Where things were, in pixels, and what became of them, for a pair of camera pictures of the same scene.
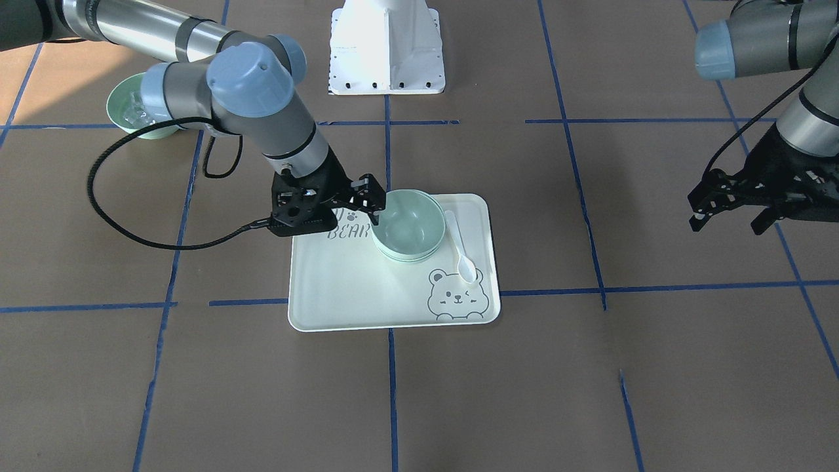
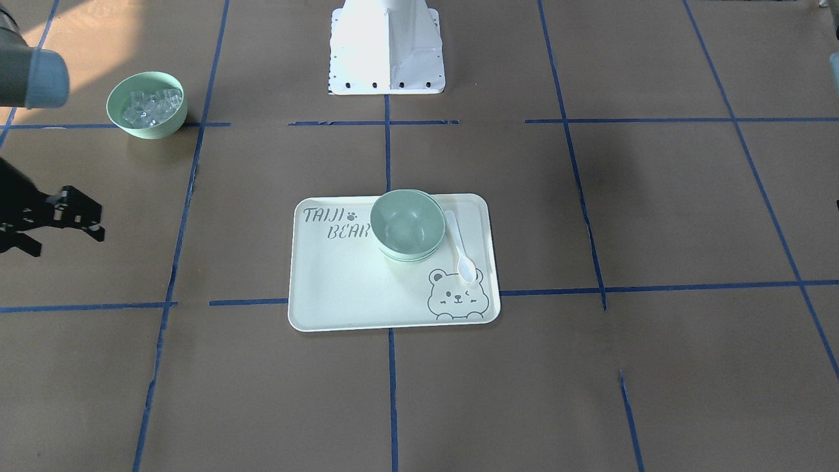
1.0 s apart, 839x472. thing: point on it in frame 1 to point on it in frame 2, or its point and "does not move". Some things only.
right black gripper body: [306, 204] to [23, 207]
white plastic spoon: [467, 267] does not move
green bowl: [411, 257] does not move
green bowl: [412, 221] does not move
